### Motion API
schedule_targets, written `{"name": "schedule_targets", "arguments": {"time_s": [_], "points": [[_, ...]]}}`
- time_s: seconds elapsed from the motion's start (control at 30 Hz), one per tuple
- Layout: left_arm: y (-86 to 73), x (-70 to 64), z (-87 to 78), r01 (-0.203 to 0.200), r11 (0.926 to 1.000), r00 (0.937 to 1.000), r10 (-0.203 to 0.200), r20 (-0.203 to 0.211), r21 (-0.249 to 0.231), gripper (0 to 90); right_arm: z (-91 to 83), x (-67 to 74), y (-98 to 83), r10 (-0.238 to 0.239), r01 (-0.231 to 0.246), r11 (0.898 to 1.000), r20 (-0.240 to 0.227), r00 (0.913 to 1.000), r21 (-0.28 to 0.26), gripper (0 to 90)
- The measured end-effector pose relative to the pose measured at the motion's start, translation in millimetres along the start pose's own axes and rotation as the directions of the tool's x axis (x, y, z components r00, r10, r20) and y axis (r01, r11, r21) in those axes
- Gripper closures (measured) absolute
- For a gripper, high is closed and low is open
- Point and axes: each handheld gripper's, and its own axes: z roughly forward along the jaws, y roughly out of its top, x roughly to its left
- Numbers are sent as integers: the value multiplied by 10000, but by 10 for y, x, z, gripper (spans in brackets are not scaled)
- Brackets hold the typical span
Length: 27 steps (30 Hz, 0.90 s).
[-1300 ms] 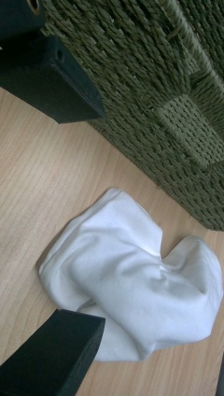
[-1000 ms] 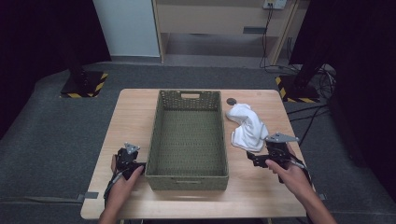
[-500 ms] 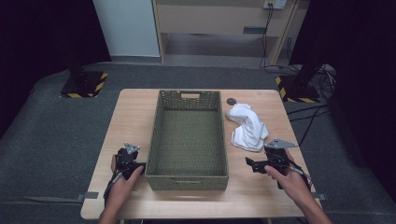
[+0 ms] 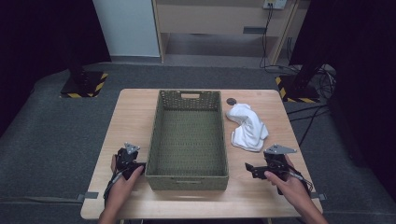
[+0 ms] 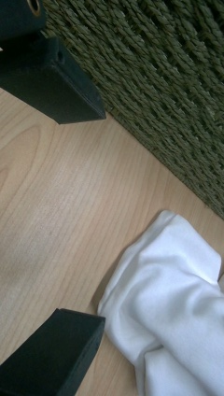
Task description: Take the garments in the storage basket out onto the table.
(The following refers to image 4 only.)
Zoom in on white cloth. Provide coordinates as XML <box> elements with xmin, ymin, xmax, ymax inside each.
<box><xmin>225</xmin><ymin>103</ymin><xmax>270</xmax><ymax>153</ymax></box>

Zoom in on white cabinet panel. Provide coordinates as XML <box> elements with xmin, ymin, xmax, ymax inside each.
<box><xmin>91</xmin><ymin>0</ymin><xmax>162</xmax><ymax>59</ymax></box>

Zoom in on person's left hand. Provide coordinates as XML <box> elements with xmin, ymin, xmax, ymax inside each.
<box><xmin>106</xmin><ymin>154</ymin><xmax>145</xmax><ymax>210</ymax></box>

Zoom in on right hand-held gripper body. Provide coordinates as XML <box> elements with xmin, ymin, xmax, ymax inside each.
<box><xmin>262</xmin><ymin>144</ymin><xmax>298</xmax><ymax>182</ymax></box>

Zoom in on white power strip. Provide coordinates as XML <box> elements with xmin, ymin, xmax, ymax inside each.
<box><xmin>262</xmin><ymin>0</ymin><xmax>289</xmax><ymax>10</ymax></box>

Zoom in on green woven basket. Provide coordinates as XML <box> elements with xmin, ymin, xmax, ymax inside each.
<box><xmin>145</xmin><ymin>89</ymin><xmax>230</xmax><ymax>191</ymax></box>

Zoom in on left hand-held gripper cable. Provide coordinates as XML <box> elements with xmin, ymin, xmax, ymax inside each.
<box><xmin>102</xmin><ymin>167</ymin><xmax>125</xmax><ymax>207</ymax></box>

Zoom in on person's right hand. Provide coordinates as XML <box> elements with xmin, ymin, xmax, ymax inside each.
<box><xmin>263</xmin><ymin>155</ymin><xmax>313</xmax><ymax>209</ymax></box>

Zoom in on black floor cables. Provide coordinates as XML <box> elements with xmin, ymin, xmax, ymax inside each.
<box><xmin>286</xmin><ymin>104</ymin><xmax>331</xmax><ymax>147</ymax></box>

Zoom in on black stand with striped base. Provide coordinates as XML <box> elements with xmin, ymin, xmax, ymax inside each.
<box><xmin>59</xmin><ymin>54</ymin><xmax>109</xmax><ymax>99</ymax></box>
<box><xmin>275</xmin><ymin>63</ymin><xmax>322</xmax><ymax>104</ymax></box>

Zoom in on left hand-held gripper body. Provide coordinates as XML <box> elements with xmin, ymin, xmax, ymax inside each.
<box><xmin>114</xmin><ymin>141</ymin><xmax>141</xmax><ymax>181</ymax></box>

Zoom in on black power cable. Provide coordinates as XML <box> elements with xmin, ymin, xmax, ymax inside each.
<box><xmin>259</xmin><ymin>3</ymin><xmax>301</xmax><ymax>75</ymax></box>

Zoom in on tangled black cable bundle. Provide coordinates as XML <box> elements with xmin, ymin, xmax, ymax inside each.
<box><xmin>311</xmin><ymin>63</ymin><xmax>338</xmax><ymax>101</ymax></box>

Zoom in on grey table edge bracket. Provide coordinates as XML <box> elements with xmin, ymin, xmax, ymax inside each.
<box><xmin>310</xmin><ymin>191</ymin><xmax>328</xmax><ymax>202</ymax></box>
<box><xmin>76</xmin><ymin>191</ymin><xmax>100</xmax><ymax>202</ymax></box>

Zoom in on hand-held gripper cable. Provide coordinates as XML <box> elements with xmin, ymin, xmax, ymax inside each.
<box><xmin>276</xmin><ymin>160</ymin><xmax>315</xmax><ymax>196</ymax></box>
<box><xmin>102</xmin><ymin>167</ymin><xmax>125</xmax><ymax>207</ymax></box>

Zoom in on right hand-held gripper cable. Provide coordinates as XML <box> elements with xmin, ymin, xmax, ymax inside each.
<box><xmin>276</xmin><ymin>160</ymin><xmax>315</xmax><ymax>196</ymax></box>

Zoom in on black curtain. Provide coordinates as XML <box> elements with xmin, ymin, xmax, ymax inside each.
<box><xmin>289</xmin><ymin>0</ymin><xmax>396</xmax><ymax>202</ymax></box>
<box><xmin>0</xmin><ymin>0</ymin><xmax>112</xmax><ymax>139</ymax></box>

